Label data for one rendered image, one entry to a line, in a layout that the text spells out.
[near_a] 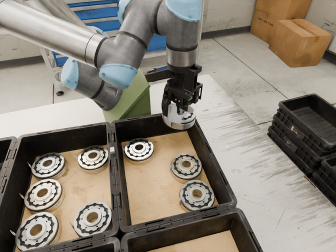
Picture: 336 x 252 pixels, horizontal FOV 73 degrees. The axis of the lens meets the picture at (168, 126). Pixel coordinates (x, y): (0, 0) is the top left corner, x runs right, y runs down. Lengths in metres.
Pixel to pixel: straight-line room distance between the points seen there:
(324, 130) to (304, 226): 0.87
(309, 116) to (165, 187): 1.25
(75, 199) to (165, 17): 0.57
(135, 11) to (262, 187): 0.75
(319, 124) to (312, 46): 1.84
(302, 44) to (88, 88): 2.80
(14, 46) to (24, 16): 2.93
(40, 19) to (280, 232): 0.91
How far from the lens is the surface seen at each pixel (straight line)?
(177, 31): 0.52
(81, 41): 0.55
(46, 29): 0.60
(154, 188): 0.74
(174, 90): 0.60
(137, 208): 0.71
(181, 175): 0.73
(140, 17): 0.55
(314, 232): 0.95
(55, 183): 0.80
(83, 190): 0.78
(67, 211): 0.76
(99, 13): 2.47
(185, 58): 0.55
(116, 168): 0.68
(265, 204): 0.93
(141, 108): 0.97
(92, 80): 0.98
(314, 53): 3.51
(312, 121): 1.73
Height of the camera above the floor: 1.46
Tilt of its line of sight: 43 degrees down
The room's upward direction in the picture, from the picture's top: straight up
